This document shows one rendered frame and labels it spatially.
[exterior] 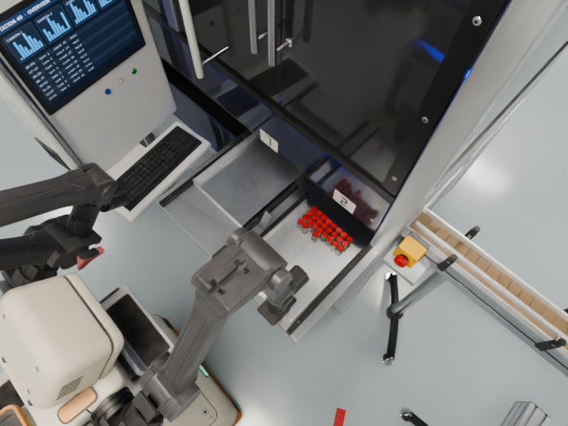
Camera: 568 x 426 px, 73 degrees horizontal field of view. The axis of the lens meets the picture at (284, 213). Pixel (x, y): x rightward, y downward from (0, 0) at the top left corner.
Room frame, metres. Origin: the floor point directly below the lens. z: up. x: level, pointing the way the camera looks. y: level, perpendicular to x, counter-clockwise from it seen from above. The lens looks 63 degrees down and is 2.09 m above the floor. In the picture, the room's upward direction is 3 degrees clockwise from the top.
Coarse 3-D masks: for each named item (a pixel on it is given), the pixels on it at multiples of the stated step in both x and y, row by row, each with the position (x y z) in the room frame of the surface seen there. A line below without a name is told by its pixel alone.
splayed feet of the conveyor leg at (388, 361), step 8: (392, 280) 0.64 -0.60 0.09; (392, 288) 0.59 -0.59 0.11; (392, 296) 0.54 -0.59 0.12; (392, 304) 0.49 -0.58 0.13; (392, 320) 0.41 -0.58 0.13; (392, 328) 0.38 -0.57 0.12; (392, 336) 0.34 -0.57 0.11; (392, 344) 0.30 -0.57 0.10; (392, 352) 0.26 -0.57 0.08; (384, 360) 0.23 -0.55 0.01; (392, 360) 0.24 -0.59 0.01
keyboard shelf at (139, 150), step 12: (168, 132) 1.00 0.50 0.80; (192, 132) 1.01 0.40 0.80; (204, 144) 0.95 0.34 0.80; (132, 156) 0.88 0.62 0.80; (192, 156) 0.89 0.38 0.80; (120, 168) 0.82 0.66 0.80; (180, 168) 0.83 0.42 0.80; (168, 180) 0.77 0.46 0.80; (156, 192) 0.71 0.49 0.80; (144, 204) 0.66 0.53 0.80; (132, 216) 0.61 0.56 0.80
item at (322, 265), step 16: (304, 208) 0.64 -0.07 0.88; (288, 224) 0.57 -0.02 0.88; (272, 240) 0.51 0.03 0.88; (288, 240) 0.51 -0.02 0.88; (304, 240) 0.51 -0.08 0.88; (288, 256) 0.45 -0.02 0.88; (304, 256) 0.45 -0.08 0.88; (320, 256) 0.46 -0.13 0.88; (336, 256) 0.46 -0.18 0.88; (352, 256) 0.46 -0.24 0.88; (320, 272) 0.40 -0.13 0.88; (336, 272) 0.40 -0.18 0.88; (304, 288) 0.34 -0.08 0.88; (320, 288) 0.35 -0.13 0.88; (304, 304) 0.29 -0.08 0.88; (288, 320) 0.24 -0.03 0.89
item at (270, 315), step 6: (294, 300) 0.28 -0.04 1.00; (264, 306) 0.25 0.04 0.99; (288, 306) 0.26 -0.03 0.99; (264, 312) 0.24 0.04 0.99; (270, 312) 0.24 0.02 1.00; (276, 312) 0.23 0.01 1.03; (282, 312) 0.24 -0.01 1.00; (270, 318) 0.22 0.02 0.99; (276, 318) 0.22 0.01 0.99; (270, 324) 0.21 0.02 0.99
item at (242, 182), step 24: (240, 144) 0.88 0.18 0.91; (264, 144) 0.91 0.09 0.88; (216, 168) 0.79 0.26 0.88; (240, 168) 0.79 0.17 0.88; (264, 168) 0.79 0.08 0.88; (288, 168) 0.80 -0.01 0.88; (216, 192) 0.68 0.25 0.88; (240, 192) 0.69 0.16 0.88; (264, 192) 0.69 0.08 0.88; (240, 216) 0.59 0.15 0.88
